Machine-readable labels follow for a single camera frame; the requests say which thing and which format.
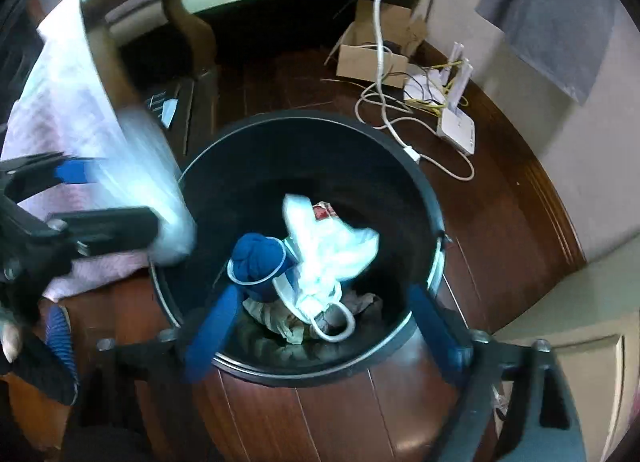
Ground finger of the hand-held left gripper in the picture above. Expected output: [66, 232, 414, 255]
[46, 206, 161, 259]
[0, 151, 109, 204]

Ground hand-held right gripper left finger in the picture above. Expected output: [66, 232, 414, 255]
[70, 283, 246, 462]

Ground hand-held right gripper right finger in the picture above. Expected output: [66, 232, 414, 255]
[406, 283, 589, 462]

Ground clear plastic bottle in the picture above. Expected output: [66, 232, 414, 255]
[79, 104, 199, 266]

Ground cream cloth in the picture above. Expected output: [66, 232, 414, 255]
[242, 291, 384, 346]

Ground blue sock ball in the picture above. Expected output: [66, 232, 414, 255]
[228, 233, 289, 301]

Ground white tissue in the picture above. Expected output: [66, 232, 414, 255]
[282, 193, 381, 294]

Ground black trash bin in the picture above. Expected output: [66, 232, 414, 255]
[148, 109, 447, 389]

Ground person's left hand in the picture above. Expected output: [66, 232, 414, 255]
[0, 319, 24, 364]

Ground pink floral tablecloth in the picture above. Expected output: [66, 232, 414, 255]
[0, 0, 202, 304]

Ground blue striped slipper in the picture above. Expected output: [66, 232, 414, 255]
[44, 304, 81, 406]

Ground wooden chair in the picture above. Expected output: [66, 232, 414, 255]
[81, 0, 222, 164]

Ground white cabinet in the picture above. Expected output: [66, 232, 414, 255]
[491, 256, 640, 462]

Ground cardboard box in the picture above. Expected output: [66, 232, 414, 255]
[324, 0, 432, 90]

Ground grey curtain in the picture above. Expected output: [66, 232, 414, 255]
[474, 0, 619, 106]

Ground white power strip with cables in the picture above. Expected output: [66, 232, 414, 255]
[403, 41, 477, 156]

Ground thin yellow cable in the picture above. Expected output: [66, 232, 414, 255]
[404, 59, 472, 119]

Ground thick white cable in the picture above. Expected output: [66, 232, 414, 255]
[355, 0, 477, 184]

